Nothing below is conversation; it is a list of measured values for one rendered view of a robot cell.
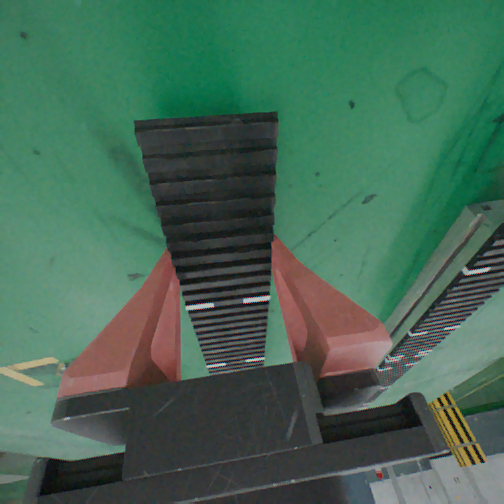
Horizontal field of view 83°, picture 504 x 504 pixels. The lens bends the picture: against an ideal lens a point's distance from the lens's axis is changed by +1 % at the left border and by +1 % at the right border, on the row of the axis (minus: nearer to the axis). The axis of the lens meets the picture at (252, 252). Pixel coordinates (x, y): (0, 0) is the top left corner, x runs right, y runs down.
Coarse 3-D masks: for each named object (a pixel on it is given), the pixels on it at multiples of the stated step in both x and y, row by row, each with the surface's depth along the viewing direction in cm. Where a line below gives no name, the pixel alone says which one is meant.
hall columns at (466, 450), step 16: (448, 400) 498; (448, 416) 483; (448, 432) 476; (464, 432) 467; (464, 448) 454; (480, 448) 452; (464, 464) 450; (480, 464) 441; (480, 480) 430; (496, 480) 428; (480, 496) 438; (496, 496) 417
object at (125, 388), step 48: (144, 288) 11; (96, 336) 9; (144, 336) 9; (96, 384) 8; (144, 384) 9; (192, 384) 8; (240, 384) 8; (288, 384) 8; (96, 432) 9; (144, 432) 7; (192, 432) 7; (240, 432) 7; (288, 432) 7
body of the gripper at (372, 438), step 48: (336, 432) 7; (384, 432) 7; (432, 432) 7; (48, 480) 7; (96, 480) 7; (144, 480) 6; (192, 480) 6; (240, 480) 6; (288, 480) 6; (336, 480) 8
